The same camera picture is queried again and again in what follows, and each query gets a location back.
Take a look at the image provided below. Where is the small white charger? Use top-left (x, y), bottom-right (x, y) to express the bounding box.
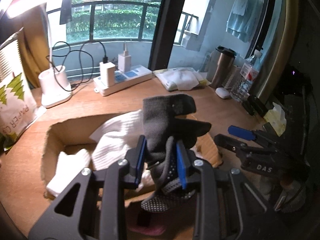
top-left (118, 42), bottom-right (131, 73)

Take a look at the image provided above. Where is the grey dotted glove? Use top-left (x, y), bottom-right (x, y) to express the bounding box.
top-left (141, 94), bottom-right (211, 213)

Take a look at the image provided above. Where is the steel travel mug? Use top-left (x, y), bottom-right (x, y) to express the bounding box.
top-left (210, 46), bottom-right (236, 88)

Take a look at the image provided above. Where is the white desk lamp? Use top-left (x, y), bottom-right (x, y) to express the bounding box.
top-left (0, 0), bottom-right (82, 108)

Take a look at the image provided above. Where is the white earbud case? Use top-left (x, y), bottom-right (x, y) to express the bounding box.
top-left (215, 87), bottom-right (230, 99)

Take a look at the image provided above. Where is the clear water bottle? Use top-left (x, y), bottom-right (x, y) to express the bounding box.
top-left (231, 50), bottom-right (263, 102)

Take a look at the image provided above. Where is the white power strip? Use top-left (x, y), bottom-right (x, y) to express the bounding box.
top-left (93, 65), bottom-right (152, 96)

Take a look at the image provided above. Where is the large white charger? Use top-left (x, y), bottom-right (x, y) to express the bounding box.
top-left (99, 62), bottom-right (116, 87)

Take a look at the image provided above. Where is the white towel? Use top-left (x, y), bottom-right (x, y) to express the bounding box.
top-left (46, 109), bottom-right (143, 197)

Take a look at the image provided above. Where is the open cardboard box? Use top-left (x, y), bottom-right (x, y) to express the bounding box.
top-left (41, 110), bottom-right (223, 202)

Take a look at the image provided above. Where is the white wipes pack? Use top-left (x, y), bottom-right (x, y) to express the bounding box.
top-left (153, 67), bottom-right (209, 92)

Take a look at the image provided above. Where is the hanging blue towel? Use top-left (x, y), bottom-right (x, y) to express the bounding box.
top-left (226, 0), bottom-right (263, 43)

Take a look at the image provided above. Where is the pink soft cloth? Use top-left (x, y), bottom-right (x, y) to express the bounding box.
top-left (126, 202), bottom-right (168, 237)

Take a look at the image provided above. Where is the brown curtain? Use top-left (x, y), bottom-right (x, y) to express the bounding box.
top-left (15, 5), bottom-right (49, 88)

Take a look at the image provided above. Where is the black balcony railing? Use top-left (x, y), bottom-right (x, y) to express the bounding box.
top-left (46, 0), bottom-right (200, 46)

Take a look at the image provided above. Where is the crumpled yellow tissue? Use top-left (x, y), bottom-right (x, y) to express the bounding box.
top-left (264, 102), bottom-right (287, 137)

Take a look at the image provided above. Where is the paper cup package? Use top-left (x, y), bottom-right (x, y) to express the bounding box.
top-left (0, 30), bottom-right (47, 151)

